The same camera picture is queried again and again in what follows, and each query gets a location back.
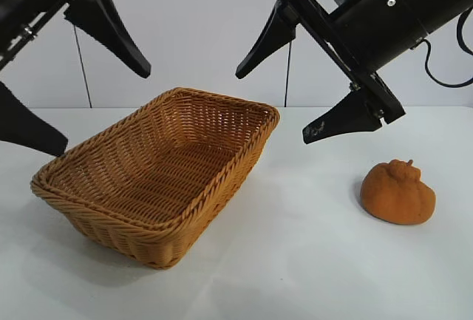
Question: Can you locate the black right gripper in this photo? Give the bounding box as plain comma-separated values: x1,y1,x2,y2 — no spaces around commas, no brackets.
235,0,432,146

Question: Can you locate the long black right arm cable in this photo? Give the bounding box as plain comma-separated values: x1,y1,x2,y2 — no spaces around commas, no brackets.
421,37,473,87

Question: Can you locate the bumpy orange with knob top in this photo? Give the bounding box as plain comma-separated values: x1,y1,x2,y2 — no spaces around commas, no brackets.
360,158,437,227

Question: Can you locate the brown woven wicker basket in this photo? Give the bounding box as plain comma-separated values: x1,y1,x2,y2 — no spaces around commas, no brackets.
30,86,281,270

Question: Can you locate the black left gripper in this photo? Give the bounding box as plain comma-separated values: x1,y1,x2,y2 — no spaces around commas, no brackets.
0,0,152,79

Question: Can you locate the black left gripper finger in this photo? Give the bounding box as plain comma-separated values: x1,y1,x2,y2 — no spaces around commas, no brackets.
0,81,69,157

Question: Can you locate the looped black right arm cable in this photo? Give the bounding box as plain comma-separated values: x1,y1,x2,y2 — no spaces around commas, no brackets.
457,11,473,55

